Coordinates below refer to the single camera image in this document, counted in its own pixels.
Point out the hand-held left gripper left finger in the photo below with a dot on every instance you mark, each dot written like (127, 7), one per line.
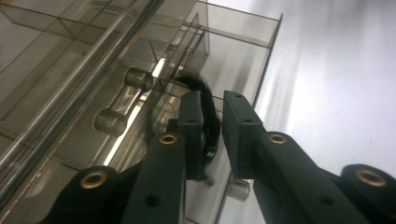
(162, 180)

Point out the white table sheet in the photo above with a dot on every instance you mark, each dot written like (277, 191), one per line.
(327, 77)

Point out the transparent grey drawer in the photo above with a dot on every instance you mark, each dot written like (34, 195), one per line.
(236, 62)

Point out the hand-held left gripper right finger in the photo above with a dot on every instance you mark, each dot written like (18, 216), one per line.
(280, 174)

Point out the transparent grey drawer organizer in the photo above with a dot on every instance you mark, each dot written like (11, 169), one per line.
(46, 62)

